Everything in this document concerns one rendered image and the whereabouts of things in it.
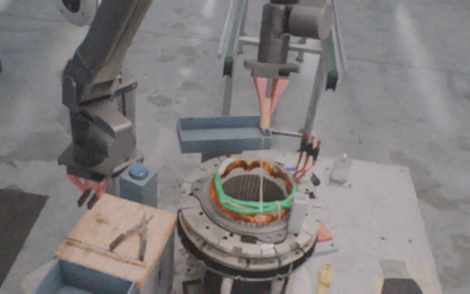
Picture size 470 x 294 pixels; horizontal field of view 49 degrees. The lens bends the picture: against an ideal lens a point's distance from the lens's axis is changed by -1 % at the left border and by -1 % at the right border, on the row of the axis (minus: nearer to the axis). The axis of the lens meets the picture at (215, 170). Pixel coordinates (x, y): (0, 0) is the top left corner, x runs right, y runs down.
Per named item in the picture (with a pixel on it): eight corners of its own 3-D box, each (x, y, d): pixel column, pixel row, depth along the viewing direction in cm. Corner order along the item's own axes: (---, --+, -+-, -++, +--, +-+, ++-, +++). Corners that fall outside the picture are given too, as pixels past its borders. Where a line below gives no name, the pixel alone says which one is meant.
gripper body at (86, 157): (108, 182, 92) (106, 149, 87) (56, 167, 93) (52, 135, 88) (123, 160, 96) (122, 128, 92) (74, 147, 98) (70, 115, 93)
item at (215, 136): (250, 188, 165) (263, 114, 147) (259, 211, 157) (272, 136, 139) (173, 193, 161) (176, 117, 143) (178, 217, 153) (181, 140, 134)
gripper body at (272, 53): (299, 77, 96) (305, 36, 94) (246, 72, 95) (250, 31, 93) (293, 72, 102) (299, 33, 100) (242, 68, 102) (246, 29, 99)
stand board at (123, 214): (141, 290, 101) (141, 282, 99) (55, 262, 104) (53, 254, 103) (177, 221, 116) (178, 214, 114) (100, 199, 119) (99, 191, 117)
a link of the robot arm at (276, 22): (272, 0, 98) (258, -2, 94) (305, 2, 95) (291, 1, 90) (268, 37, 101) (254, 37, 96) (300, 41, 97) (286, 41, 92)
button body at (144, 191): (157, 238, 146) (157, 170, 130) (144, 255, 141) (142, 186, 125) (136, 229, 148) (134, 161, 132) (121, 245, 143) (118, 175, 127)
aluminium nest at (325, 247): (337, 251, 148) (339, 246, 146) (309, 257, 145) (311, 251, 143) (318, 222, 156) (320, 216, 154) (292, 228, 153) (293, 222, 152)
